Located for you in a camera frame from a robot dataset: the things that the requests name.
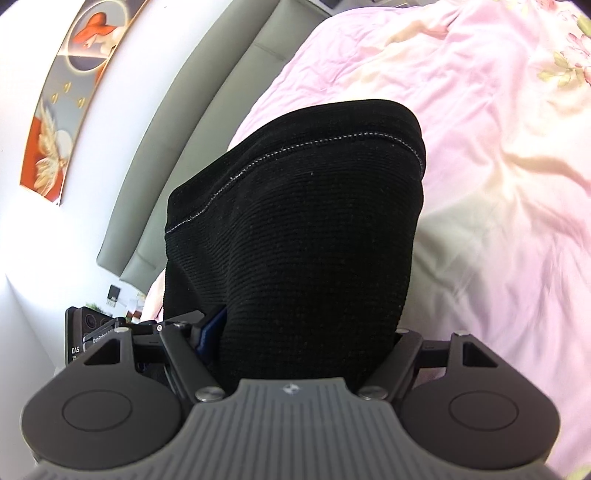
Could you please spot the group of cosmetic bottles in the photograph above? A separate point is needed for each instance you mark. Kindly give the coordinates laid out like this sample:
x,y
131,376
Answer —
x,y
135,310

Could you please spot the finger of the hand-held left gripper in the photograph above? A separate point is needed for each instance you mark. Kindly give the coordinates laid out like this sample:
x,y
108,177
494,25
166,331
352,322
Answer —
x,y
187,318

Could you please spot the grey padded headboard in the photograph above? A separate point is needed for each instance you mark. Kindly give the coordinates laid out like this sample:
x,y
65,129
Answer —
x,y
194,115

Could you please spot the framed wall painting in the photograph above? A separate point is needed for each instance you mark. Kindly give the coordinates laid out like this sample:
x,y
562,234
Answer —
x,y
69,92

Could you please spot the pink blanket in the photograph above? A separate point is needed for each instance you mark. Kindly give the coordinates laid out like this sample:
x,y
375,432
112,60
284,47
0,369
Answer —
x,y
498,161

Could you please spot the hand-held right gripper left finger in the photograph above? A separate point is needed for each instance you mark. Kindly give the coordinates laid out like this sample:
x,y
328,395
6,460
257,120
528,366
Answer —
x,y
211,331

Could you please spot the black wall socket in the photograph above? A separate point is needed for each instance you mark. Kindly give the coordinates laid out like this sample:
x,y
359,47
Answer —
x,y
113,292

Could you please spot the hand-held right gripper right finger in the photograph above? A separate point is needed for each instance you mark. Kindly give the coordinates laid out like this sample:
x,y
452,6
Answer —
x,y
406,348

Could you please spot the black knit pants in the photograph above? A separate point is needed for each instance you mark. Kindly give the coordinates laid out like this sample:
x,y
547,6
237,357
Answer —
x,y
300,230

